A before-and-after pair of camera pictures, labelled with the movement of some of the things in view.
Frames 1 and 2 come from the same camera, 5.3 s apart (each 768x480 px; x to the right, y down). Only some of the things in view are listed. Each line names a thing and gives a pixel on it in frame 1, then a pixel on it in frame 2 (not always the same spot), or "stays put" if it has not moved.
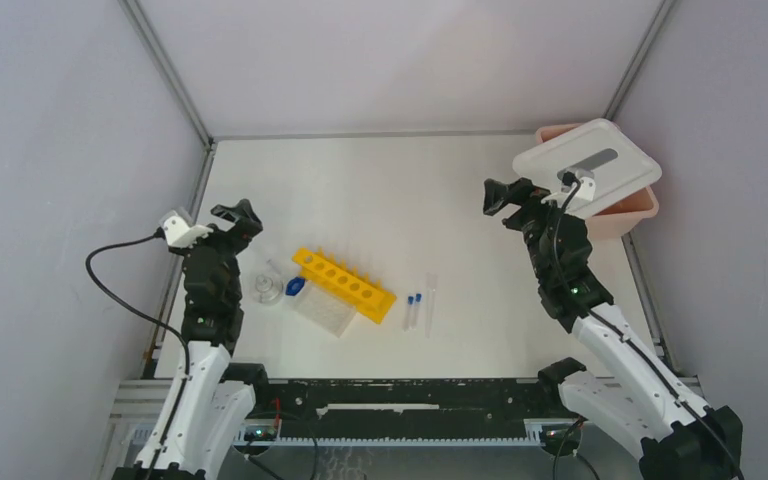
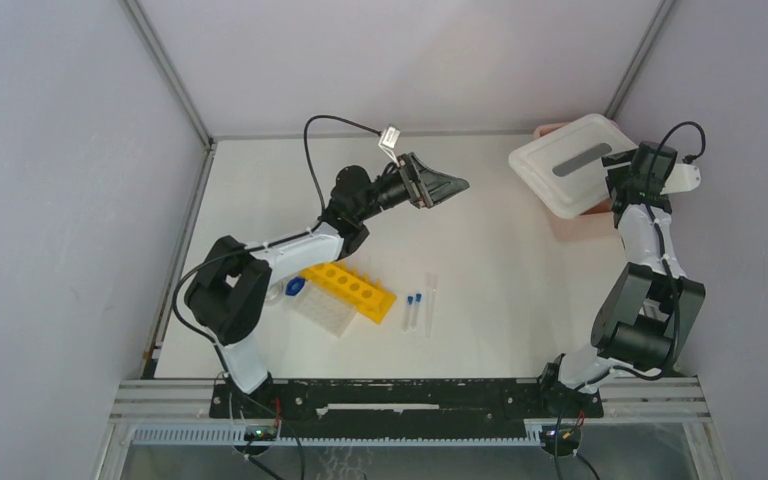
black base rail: (402, 407) stays put
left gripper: (247, 225) → (424, 188)
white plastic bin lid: (618, 165) stays put
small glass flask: (268, 288) stays put
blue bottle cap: (294, 285) stays put
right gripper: (497, 196) → (613, 179)
